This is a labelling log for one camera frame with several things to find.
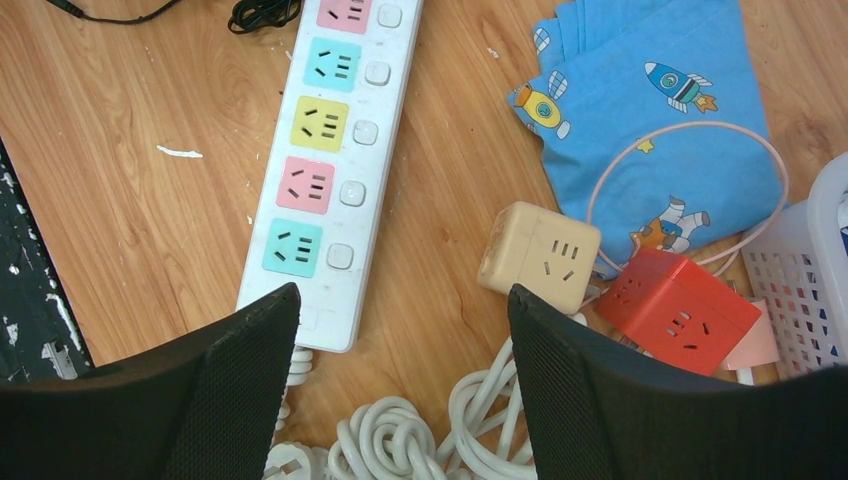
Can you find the red cube socket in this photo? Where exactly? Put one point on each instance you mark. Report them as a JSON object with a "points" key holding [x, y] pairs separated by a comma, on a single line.
{"points": [[677, 311]]}

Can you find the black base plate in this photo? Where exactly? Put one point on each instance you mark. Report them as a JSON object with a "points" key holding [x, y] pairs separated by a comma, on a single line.
{"points": [[40, 338]]}

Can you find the blue cloth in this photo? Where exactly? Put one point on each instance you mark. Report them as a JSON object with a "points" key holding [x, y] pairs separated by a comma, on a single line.
{"points": [[651, 121]]}

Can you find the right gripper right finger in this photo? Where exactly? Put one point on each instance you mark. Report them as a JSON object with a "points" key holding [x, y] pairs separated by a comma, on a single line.
{"points": [[596, 409]]}

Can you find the white back power strip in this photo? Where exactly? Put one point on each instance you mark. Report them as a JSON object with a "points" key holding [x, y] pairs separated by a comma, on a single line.
{"points": [[319, 208]]}

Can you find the white plastic basket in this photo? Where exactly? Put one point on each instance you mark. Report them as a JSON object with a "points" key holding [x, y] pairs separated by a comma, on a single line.
{"points": [[798, 265]]}

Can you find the small black charger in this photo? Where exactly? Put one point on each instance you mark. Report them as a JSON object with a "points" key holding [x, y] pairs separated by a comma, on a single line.
{"points": [[249, 16]]}

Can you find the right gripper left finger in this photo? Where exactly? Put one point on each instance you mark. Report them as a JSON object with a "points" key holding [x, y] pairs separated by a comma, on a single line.
{"points": [[202, 406]]}

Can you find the wooden block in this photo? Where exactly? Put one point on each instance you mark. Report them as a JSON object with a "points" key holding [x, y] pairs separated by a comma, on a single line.
{"points": [[549, 254]]}

